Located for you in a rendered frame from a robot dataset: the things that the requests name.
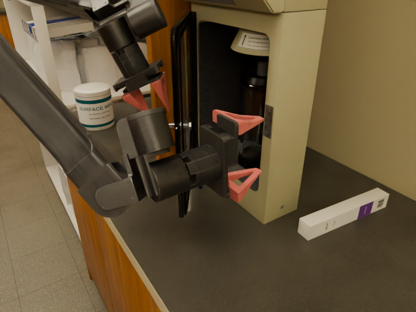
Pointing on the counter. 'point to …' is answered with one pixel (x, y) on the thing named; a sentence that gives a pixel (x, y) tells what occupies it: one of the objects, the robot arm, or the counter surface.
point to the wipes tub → (95, 106)
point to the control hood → (275, 6)
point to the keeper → (268, 121)
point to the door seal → (181, 91)
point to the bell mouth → (251, 43)
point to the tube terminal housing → (280, 95)
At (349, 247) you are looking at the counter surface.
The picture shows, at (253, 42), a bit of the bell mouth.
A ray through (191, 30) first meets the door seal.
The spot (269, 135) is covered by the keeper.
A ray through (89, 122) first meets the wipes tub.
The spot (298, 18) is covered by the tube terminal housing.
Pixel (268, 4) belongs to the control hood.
